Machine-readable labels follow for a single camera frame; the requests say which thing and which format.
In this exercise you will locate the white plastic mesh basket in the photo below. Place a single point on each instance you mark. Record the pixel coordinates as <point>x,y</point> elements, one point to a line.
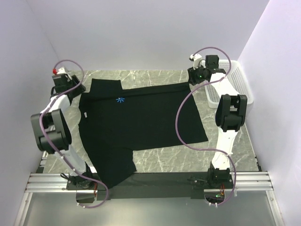
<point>237,79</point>

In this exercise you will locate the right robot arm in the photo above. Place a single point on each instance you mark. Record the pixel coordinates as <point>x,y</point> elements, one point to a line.
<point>230,114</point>

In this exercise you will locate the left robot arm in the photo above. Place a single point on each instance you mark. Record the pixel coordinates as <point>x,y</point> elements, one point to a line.
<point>52,133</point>

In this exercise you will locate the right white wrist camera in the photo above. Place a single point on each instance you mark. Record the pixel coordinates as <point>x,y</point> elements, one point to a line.
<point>196,59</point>

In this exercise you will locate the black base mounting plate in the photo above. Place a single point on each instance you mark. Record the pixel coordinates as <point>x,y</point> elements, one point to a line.
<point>157,185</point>

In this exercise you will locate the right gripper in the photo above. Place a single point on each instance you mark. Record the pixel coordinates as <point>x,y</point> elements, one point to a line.
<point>192,74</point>

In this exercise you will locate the black t-shirt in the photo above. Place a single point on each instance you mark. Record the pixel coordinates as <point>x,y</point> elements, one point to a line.
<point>115,122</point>

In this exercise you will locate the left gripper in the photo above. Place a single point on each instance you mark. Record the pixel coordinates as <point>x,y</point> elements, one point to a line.
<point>81,89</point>

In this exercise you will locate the aluminium rail frame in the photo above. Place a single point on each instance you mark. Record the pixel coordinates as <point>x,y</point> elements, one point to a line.
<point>153,199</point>

